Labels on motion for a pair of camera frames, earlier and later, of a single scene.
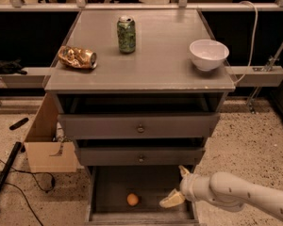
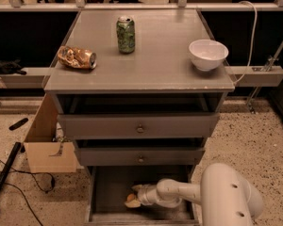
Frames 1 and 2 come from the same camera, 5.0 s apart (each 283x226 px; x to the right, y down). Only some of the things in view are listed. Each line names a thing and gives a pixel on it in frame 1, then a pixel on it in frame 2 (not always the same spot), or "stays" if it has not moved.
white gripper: (187, 185) → (143, 194)
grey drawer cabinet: (130, 95) stays
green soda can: (126, 34) stays
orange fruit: (132, 200) stays
